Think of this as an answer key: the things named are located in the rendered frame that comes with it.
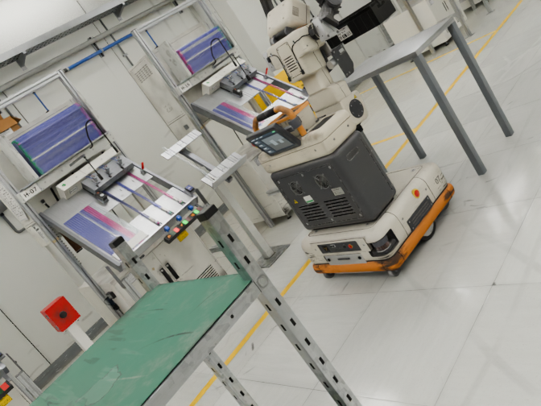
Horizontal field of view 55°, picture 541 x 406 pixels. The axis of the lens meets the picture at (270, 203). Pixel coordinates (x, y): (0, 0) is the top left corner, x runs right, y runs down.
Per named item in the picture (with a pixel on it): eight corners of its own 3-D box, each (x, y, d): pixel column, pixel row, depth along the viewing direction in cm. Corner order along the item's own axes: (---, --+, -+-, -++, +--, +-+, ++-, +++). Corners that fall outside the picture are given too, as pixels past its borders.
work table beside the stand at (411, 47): (484, 174, 293) (415, 51, 273) (390, 192, 350) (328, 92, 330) (514, 132, 316) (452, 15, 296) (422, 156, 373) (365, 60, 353)
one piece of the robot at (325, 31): (328, 38, 253) (317, 17, 251) (321, 42, 257) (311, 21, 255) (340, 32, 259) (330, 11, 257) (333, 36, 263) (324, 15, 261)
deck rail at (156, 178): (198, 202, 345) (197, 196, 341) (196, 205, 344) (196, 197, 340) (121, 161, 373) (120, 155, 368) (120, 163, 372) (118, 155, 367)
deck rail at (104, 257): (123, 270, 306) (121, 263, 301) (120, 272, 305) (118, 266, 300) (43, 218, 333) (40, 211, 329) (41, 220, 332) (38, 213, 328)
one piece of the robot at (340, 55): (344, 80, 270) (322, 44, 265) (311, 97, 293) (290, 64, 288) (360, 67, 279) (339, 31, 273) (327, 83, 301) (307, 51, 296)
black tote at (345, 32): (311, 63, 317) (301, 47, 314) (327, 50, 326) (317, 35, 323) (380, 24, 270) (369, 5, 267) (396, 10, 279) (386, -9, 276)
